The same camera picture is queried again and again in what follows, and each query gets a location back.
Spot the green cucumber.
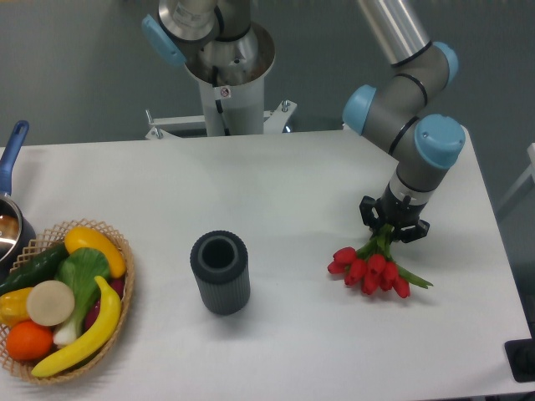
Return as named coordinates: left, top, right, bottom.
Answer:
left=1, top=242, right=69, bottom=295

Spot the black device at edge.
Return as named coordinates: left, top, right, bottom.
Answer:
left=504, top=338, right=534, bottom=383

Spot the orange fruit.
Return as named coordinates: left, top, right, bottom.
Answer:
left=6, top=320, right=53, bottom=361

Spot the yellow banana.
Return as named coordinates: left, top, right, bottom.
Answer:
left=31, top=276, right=121, bottom=378

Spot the dark grey ribbed vase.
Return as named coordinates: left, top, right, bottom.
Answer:
left=190, top=231, right=251, bottom=316

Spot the beige round disc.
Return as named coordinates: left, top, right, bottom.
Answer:
left=26, top=280, right=75, bottom=327

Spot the red tulip bouquet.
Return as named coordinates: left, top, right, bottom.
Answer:
left=327, top=225, right=433, bottom=298

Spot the green bok choy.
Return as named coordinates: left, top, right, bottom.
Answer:
left=53, top=247, right=110, bottom=348

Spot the yellow bell pepper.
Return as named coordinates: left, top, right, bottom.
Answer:
left=0, top=287, right=33, bottom=327

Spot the woven wicker basket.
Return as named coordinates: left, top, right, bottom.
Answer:
left=1, top=219, right=135, bottom=385

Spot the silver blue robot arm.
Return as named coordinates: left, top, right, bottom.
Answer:
left=141, top=1, right=466, bottom=243

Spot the dark red vegetable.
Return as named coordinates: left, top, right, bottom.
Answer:
left=84, top=277, right=125, bottom=332

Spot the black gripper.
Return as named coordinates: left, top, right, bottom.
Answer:
left=359, top=181, right=431, bottom=243

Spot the yellow squash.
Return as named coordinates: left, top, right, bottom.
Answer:
left=64, top=226, right=126, bottom=279

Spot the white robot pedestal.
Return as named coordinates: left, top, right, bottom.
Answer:
left=142, top=16, right=298, bottom=137

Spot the blue handled saucepan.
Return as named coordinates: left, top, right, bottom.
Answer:
left=1, top=120, right=35, bottom=281

